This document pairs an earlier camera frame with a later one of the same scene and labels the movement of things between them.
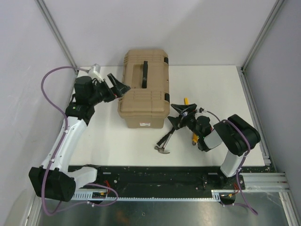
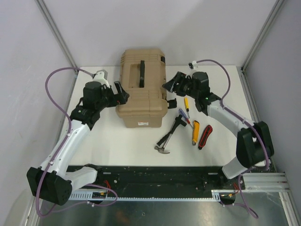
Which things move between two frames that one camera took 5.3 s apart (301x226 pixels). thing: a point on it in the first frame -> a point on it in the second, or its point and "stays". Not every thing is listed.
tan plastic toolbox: (146, 72) stays
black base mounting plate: (162, 181) stays
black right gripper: (183, 108) -> (179, 78)
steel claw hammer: (163, 142) stays
